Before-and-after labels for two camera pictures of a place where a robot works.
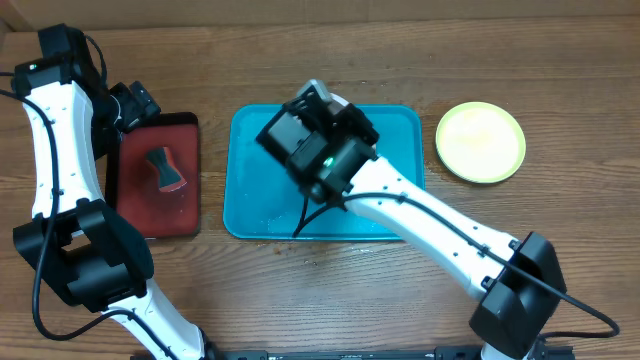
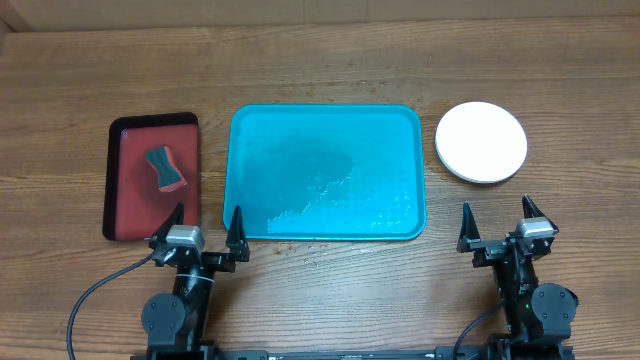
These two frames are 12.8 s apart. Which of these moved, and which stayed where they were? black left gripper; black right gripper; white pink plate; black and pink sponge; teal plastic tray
Moved: black right gripper; white pink plate; black left gripper
Stayed: teal plastic tray; black and pink sponge
